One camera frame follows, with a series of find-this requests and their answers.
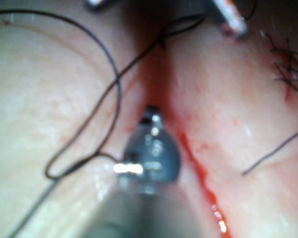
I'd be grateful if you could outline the right arm needle driver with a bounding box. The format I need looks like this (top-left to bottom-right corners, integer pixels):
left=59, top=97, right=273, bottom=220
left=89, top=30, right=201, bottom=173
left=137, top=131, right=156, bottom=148
left=113, top=121, right=182, bottom=195

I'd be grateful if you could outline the right arm needle driver jaw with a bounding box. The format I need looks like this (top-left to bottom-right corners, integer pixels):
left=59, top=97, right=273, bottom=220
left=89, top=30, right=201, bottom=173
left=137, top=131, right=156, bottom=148
left=142, top=106, right=163, bottom=124

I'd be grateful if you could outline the left arm needle driver jaw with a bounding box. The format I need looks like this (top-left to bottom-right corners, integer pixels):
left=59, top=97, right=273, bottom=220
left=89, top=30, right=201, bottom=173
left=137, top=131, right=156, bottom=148
left=85, top=0, right=107, bottom=11
left=212, top=0, right=248, bottom=38

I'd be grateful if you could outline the black thread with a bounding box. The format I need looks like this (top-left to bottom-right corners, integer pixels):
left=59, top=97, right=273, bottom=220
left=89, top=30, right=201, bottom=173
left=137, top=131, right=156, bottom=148
left=0, top=0, right=298, bottom=238

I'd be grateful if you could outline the black stitching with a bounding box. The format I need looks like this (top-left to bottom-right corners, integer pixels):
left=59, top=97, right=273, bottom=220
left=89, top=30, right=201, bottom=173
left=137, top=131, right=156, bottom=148
left=264, top=31, right=298, bottom=99

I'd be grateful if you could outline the tissue pad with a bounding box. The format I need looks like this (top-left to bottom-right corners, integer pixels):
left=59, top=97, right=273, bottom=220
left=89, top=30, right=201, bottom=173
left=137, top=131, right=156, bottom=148
left=0, top=0, right=298, bottom=238

